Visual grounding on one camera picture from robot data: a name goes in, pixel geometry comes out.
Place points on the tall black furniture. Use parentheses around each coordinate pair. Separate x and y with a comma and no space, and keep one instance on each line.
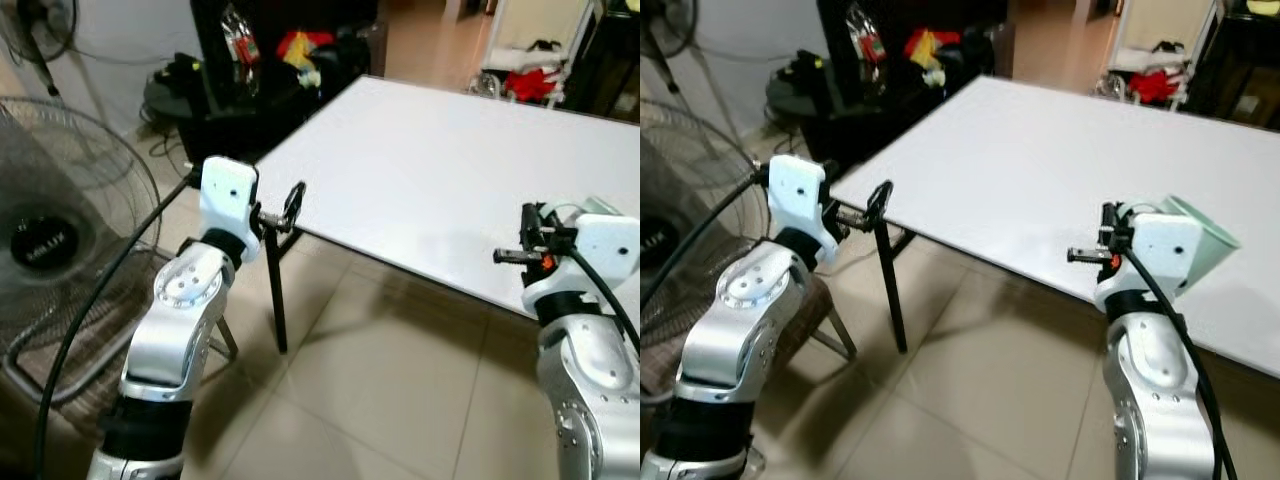
(1245,65)
(610,60)

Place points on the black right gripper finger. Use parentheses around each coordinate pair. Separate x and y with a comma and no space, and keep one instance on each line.
(527,220)
(1107,216)
(540,220)
(1121,217)

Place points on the large black floor fan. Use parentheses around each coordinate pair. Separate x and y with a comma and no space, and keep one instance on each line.
(45,245)
(655,245)

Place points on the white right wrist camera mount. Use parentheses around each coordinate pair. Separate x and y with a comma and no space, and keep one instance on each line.
(1160,250)
(605,250)

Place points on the black table leg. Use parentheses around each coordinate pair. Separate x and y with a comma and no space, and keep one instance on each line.
(892,300)
(277,300)

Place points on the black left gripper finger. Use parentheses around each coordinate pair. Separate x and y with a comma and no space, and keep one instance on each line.
(871,205)
(300,205)
(886,205)
(288,205)

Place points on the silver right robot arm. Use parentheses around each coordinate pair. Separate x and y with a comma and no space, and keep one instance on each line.
(590,380)
(1155,390)

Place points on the black storage rack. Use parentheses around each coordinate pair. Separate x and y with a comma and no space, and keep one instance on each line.
(350,55)
(980,50)

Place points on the grey pedestal fan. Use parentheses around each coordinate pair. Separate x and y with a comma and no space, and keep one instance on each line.
(40,20)
(665,20)

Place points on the red and yellow toy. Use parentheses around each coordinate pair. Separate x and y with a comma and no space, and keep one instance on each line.
(932,45)
(305,45)

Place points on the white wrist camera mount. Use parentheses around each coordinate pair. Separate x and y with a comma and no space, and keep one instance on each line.
(1160,250)
(228,195)
(605,250)
(795,195)

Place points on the red cloth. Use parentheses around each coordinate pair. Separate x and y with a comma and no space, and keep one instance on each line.
(528,85)
(1155,85)

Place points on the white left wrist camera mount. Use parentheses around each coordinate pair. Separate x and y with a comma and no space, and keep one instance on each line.
(228,195)
(795,195)

